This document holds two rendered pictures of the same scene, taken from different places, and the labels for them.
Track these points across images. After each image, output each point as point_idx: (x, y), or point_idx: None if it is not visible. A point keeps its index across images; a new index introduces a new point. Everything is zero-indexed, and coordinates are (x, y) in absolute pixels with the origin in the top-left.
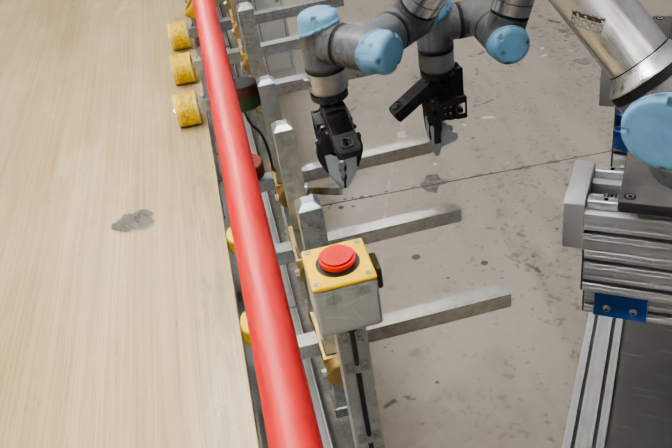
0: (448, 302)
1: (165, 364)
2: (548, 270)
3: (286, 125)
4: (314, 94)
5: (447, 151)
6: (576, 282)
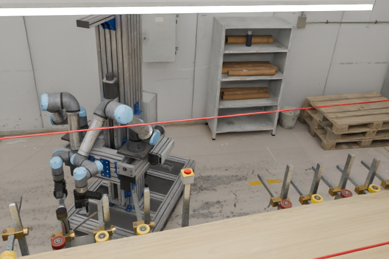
0: (136, 203)
1: (155, 248)
2: (26, 242)
3: (106, 193)
4: (85, 191)
5: None
6: (37, 235)
